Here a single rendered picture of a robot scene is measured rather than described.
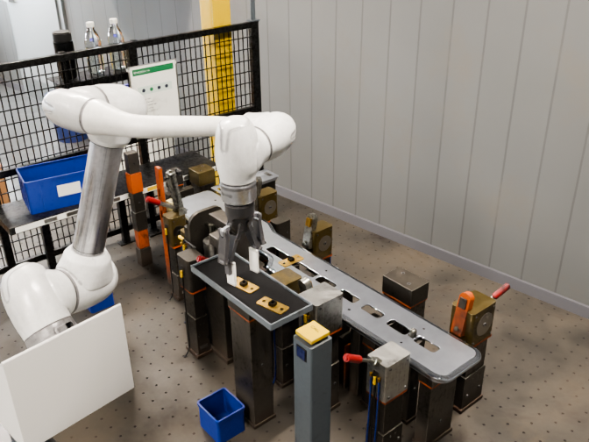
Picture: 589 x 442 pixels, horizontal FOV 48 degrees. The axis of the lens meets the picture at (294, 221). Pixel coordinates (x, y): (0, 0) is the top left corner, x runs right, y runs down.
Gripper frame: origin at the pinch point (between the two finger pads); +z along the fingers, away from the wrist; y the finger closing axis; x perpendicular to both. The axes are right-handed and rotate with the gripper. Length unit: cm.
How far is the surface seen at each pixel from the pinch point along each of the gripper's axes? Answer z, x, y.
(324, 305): 11.3, 17.1, -13.4
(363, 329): 20.9, 24.0, -22.2
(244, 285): 4.5, 0.8, 0.7
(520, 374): 51, 54, -69
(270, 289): 5.3, 6.8, -3.1
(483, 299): 15, 46, -49
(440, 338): 21, 43, -33
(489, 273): 116, -22, -219
